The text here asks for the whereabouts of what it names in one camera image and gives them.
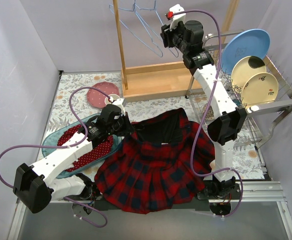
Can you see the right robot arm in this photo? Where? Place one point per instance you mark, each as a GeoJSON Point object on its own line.
{"type": "Point", "coordinates": [187, 36]}

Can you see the teal plastic tray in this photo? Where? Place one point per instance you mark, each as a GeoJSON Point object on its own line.
{"type": "Point", "coordinates": [89, 163]}

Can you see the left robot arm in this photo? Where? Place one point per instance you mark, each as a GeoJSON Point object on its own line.
{"type": "Point", "coordinates": [37, 185]}

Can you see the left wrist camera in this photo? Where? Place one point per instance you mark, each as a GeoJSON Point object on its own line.
{"type": "Point", "coordinates": [117, 101]}

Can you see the patterned bowl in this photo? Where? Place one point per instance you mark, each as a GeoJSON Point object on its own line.
{"type": "Point", "coordinates": [210, 114]}

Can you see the cream plate with flower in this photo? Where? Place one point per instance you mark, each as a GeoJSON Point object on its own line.
{"type": "Point", "coordinates": [261, 88]}

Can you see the cream plate black spot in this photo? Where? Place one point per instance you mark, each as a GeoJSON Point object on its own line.
{"type": "Point", "coordinates": [245, 69]}

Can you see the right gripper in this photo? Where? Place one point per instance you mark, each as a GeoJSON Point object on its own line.
{"type": "Point", "coordinates": [166, 35]}

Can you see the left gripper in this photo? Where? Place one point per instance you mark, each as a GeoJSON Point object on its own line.
{"type": "Point", "coordinates": [125, 124]}

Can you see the blue wire hanger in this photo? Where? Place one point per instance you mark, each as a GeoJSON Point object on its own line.
{"type": "Point", "coordinates": [138, 26]}
{"type": "Point", "coordinates": [136, 9]}

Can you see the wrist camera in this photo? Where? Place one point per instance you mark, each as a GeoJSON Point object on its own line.
{"type": "Point", "coordinates": [117, 101]}
{"type": "Point", "coordinates": [176, 14]}

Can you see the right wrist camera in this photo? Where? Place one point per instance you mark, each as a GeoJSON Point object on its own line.
{"type": "Point", "coordinates": [176, 14]}

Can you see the red plaid skirt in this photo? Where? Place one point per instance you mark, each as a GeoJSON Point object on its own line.
{"type": "Point", "coordinates": [160, 164]}

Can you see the pink dotted plate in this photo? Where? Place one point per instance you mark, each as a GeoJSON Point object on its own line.
{"type": "Point", "coordinates": [99, 100]}

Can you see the wooden hanger stand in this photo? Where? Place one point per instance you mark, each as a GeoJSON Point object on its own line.
{"type": "Point", "coordinates": [156, 81]}

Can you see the floral tablecloth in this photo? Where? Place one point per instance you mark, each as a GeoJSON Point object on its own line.
{"type": "Point", "coordinates": [245, 158]}

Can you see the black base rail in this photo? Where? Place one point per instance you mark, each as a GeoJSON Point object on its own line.
{"type": "Point", "coordinates": [199, 203]}

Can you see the blue plate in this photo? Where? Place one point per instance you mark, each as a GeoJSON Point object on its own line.
{"type": "Point", "coordinates": [253, 42]}

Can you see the metal dish rack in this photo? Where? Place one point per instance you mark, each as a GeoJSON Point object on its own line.
{"type": "Point", "coordinates": [270, 114]}

